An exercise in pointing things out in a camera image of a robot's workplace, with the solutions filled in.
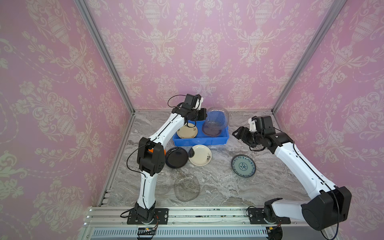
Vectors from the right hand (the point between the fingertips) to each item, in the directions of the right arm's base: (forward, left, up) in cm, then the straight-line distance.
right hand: (237, 135), depth 80 cm
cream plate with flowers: (0, +20, -20) cm, 29 cm away
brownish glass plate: (+18, +12, -20) cm, 29 cm away
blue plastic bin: (+12, +18, -20) cm, 30 cm away
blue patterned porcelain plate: (-8, -6, -22) cm, 24 cm away
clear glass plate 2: (-20, +29, -22) cm, 41 cm away
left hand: (+16, +14, 0) cm, 21 cm away
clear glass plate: (+14, +8, -1) cm, 17 cm away
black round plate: (-1, +35, -20) cm, 40 cm away
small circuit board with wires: (-38, +49, -24) cm, 66 cm away
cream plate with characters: (+17, +28, -18) cm, 37 cm away
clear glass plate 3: (-16, +41, -22) cm, 49 cm away
